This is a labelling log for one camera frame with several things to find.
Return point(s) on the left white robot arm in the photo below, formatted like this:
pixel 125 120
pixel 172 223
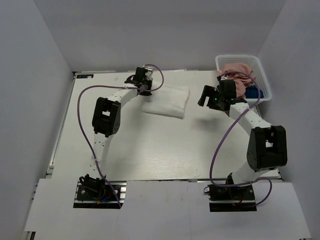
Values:
pixel 106 119

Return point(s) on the white plastic basket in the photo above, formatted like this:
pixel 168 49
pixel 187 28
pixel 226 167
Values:
pixel 261 81

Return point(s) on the blue t shirt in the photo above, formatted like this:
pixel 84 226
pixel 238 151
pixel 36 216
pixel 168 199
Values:
pixel 251 92

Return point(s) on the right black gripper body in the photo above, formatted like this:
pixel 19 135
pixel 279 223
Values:
pixel 211 97

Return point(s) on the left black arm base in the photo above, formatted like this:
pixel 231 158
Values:
pixel 95 193

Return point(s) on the blue label sticker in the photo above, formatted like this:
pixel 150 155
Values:
pixel 84 76

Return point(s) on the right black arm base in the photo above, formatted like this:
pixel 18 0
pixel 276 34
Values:
pixel 231 199

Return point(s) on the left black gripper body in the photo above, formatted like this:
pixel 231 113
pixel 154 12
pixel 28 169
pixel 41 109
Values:
pixel 145 88

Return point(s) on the pink t shirt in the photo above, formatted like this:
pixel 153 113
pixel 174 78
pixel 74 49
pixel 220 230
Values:
pixel 241 73

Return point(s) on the white t shirt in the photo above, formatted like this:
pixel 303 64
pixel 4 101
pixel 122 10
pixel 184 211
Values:
pixel 169 101

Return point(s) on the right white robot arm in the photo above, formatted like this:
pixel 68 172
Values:
pixel 267 145

